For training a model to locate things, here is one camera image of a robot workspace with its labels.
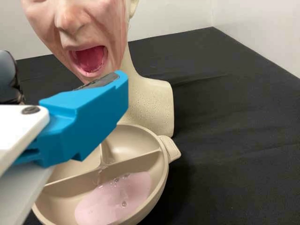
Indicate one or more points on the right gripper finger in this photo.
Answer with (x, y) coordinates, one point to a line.
(93, 117)

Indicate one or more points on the beige divided bowl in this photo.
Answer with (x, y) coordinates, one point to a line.
(131, 145)

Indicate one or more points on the dummy head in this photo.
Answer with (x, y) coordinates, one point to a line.
(150, 103)

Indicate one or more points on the pink liquid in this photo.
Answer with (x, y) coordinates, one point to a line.
(112, 201)

